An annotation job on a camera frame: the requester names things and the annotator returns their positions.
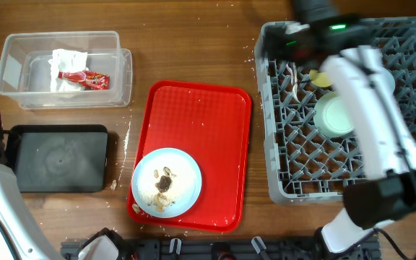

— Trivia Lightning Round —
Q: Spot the red plastic tray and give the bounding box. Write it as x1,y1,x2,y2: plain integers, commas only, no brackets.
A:
127,80,251,233

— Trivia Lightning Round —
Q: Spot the white plastic spoon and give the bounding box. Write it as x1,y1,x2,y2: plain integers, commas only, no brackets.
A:
292,63,299,102

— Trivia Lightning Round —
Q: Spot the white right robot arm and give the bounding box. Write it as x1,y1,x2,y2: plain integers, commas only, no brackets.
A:
254,1,416,259

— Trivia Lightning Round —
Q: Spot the grey dishwasher rack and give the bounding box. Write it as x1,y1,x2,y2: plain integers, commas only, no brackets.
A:
254,17,416,204

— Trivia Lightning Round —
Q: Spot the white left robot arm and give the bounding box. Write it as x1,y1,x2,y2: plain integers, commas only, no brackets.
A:
0,164,62,259

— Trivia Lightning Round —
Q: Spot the white plastic fork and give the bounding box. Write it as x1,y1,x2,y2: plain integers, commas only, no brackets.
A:
286,62,297,86

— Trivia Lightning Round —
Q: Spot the black tray bin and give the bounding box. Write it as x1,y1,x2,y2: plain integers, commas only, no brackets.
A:
6,124,108,193

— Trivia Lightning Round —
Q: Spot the red snack wrapper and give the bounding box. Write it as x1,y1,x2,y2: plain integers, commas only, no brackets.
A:
58,70,110,90

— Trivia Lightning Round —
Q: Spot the light blue bowl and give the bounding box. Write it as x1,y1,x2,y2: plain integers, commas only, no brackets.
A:
384,69,396,93

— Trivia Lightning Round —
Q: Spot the green bowl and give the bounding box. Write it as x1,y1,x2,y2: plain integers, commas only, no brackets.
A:
313,92,353,138

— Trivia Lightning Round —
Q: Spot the white napkin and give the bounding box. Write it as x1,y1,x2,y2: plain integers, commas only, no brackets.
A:
48,48,87,92

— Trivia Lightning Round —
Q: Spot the yellow cup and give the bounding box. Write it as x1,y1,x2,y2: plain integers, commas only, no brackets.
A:
308,69,332,88

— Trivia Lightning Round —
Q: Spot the clear plastic bin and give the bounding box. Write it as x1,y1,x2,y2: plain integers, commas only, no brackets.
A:
0,31,132,109

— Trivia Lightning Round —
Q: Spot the light blue plate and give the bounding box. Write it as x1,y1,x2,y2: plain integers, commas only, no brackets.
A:
131,148,202,219

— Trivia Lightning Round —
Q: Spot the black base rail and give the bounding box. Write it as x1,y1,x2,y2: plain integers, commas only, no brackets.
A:
60,236,378,260

